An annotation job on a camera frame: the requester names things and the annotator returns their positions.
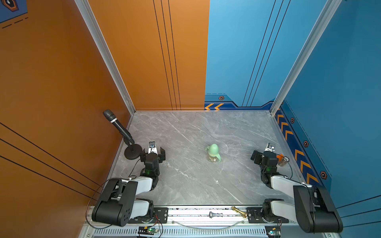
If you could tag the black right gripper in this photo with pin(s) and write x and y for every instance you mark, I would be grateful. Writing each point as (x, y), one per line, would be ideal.
(259, 156)

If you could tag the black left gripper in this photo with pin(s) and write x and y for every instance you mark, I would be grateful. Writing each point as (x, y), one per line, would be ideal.
(161, 156)

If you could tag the clear printed baby bottle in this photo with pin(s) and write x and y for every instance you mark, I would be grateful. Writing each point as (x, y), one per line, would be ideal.
(213, 159)

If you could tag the green dome bottle cap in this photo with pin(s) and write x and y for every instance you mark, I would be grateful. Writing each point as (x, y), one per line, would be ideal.
(213, 150)

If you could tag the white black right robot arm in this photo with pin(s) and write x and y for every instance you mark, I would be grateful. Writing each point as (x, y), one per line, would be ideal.
(313, 208)

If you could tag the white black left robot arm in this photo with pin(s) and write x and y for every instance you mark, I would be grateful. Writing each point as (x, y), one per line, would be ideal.
(118, 204)

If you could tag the black microphone on stand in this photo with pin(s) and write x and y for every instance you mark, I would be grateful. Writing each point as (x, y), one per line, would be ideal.
(133, 150)

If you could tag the gold chess piece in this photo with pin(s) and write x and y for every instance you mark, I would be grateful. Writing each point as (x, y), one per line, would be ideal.
(242, 213)

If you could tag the right green circuit board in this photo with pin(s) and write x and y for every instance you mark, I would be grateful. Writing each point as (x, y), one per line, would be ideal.
(273, 232)

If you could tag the green circuit board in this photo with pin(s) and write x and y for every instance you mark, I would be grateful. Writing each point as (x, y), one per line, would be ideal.
(148, 231)
(273, 232)

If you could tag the left green circuit board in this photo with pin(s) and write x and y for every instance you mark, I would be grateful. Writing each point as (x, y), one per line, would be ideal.
(148, 231)

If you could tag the silver chess piece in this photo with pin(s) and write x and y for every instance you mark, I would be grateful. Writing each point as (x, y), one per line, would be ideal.
(213, 215)

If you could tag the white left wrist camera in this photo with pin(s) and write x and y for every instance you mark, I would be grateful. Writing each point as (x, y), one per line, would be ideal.
(152, 146)

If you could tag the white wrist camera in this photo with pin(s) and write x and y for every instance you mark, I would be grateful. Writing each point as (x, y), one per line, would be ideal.
(270, 147)
(152, 146)

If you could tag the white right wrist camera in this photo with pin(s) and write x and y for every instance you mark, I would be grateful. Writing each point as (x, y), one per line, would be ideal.
(270, 147)

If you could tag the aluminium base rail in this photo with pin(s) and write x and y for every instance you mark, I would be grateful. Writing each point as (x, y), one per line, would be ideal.
(253, 227)

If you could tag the clear tube on rail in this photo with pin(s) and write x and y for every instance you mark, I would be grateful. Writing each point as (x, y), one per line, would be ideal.
(208, 227)

